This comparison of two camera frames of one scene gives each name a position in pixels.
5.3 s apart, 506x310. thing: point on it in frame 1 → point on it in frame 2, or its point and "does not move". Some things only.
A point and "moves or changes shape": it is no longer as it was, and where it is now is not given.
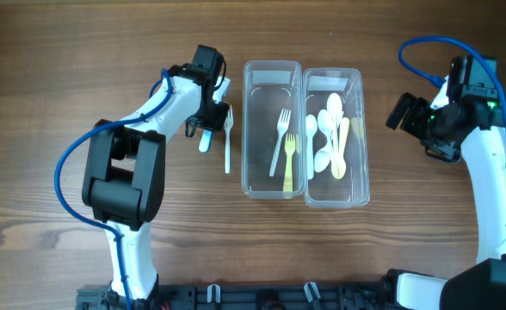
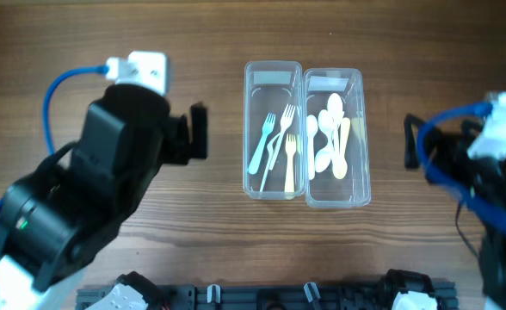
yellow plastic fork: [289, 147] does not move
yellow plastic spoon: [338, 166] does not move
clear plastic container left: [273, 130] does not move
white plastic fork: [228, 127] → [269, 158]
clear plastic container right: [336, 129] does not move
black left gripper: [218, 120] → [177, 149]
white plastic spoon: [311, 127] does not move
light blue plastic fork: [205, 140] moves or changes shape
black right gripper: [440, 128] → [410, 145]
